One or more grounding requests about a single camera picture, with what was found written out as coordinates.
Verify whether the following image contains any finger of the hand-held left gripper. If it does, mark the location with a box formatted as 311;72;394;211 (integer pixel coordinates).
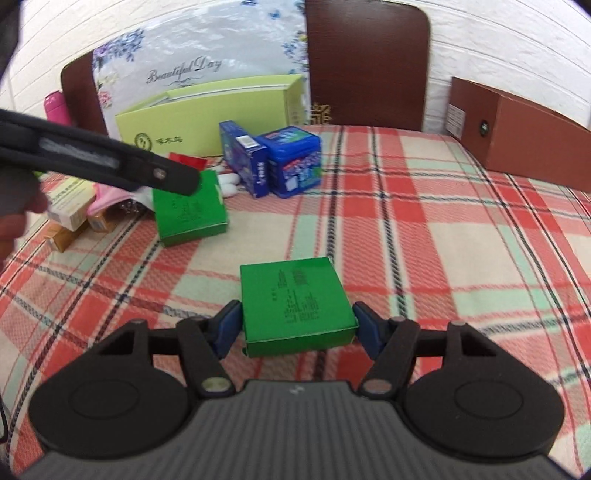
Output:
0;108;202;195

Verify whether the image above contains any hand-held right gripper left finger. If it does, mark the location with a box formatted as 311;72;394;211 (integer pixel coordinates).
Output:
99;300;242;398

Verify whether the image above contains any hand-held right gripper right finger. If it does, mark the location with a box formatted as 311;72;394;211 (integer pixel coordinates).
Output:
353;301;499;398

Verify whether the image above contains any green box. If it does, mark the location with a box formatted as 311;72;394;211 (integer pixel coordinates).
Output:
152;170;229;247
240;257;360;358

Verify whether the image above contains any yellow-green cardboard box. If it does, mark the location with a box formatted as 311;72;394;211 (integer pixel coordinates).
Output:
115;74;308;160

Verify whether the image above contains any person's left hand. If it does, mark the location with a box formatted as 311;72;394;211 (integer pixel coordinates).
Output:
0;215;27;267

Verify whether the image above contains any red packet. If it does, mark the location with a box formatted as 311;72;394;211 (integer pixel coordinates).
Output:
168;154;206;172

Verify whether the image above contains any white plastic item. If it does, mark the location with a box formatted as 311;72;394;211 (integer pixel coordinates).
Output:
216;172;242;199

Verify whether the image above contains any gold carton box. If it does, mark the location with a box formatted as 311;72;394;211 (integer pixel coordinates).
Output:
46;224;89;253

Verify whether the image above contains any pink bottle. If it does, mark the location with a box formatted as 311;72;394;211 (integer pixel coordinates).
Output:
44;91;75;127

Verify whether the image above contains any plaid blanket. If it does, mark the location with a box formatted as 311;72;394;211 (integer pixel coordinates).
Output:
0;124;591;477

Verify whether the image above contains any blue plastic gum jar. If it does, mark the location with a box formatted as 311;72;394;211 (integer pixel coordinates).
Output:
255;126;322;199

